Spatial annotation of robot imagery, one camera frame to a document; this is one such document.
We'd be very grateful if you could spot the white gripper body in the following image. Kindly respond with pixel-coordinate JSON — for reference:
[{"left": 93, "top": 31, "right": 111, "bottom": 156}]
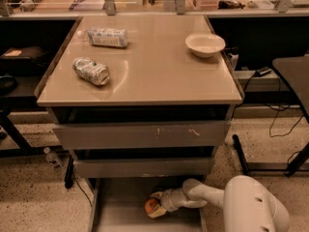
[{"left": 160, "top": 188, "right": 187, "bottom": 212}]

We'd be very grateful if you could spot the orange fruit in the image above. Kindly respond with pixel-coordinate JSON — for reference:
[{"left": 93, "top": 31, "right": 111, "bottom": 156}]
[{"left": 144, "top": 197, "right": 159, "bottom": 214}]

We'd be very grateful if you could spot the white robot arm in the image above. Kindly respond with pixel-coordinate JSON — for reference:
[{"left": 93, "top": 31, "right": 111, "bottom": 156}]
[{"left": 144, "top": 175, "right": 290, "bottom": 232}]

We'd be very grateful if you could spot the middle grey drawer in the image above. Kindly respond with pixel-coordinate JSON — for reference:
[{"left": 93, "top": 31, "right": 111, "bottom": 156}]
[{"left": 73, "top": 158, "right": 214, "bottom": 178}]

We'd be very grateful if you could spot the open bottom grey drawer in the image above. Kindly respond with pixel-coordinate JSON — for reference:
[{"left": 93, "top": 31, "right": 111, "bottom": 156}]
[{"left": 88, "top": 177, "right": 207, "bottom": 232}]

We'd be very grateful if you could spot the top grey drawer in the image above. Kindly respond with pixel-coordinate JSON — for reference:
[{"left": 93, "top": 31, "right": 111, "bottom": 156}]
[{"left": 53, "top": 121, "right": 231, "bottom": 150}]

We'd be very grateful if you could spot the grey drawer cabinet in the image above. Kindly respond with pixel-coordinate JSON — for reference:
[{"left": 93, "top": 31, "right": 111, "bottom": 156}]
[{"left": 33, "top": 14, "right": 245, "bottom": 189}]

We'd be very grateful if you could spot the black table leg bar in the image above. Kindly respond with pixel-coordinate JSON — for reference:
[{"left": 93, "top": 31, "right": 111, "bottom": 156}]
[{"left": 232, "top": 134, "right": 250, "bottom": 176}]

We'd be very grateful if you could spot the small bottle on floor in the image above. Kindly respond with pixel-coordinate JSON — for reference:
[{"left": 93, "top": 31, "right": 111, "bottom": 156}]
[{"left": 43, "top": 147, "right": 63, "bottom": 168}]

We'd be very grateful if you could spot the crushed silver soda can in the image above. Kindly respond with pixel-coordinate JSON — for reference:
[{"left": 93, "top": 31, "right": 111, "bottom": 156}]
[{"left": 72, "top": 57, "right": 110, "bottom": 86}]

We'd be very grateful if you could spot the dark phone on shelf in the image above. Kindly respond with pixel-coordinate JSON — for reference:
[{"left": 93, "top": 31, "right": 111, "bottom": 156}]
[{"left": 255, "top": 67, "right": 271, "bottom": 77}]

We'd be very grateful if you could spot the white bowl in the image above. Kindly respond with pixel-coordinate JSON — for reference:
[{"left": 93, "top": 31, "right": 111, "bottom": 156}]
[{"left": 185, "top": 33, "right": 226, "bottom": 58}]

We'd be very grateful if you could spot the clear plastic water bottle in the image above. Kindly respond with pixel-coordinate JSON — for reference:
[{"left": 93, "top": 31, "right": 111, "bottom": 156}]
[{"left": 77, "top": 27, "right": 128, "bottom": 48}]

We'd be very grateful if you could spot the black cable on floor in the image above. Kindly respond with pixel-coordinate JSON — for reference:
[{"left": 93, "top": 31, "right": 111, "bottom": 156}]
[{"left": 264, "top": 102, "right": 305, "bottom": 139}]

